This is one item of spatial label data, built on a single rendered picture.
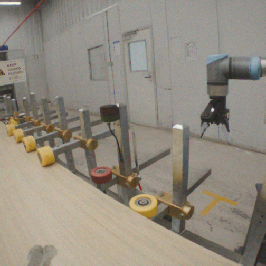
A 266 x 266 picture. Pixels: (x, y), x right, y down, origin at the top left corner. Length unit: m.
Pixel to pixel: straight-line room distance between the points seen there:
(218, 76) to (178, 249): 0.63
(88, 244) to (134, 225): 0.12
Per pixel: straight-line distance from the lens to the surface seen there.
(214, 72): 0.84
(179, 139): 0.56
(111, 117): 0.67
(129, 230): 0.52
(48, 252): 0.50
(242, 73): 0.83
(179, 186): 0.63
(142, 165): 0.91
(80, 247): 0.50
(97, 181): 0.76
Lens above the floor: 1.26
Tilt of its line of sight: 18 degrees down
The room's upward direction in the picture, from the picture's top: 5 degrees counter-clockwise
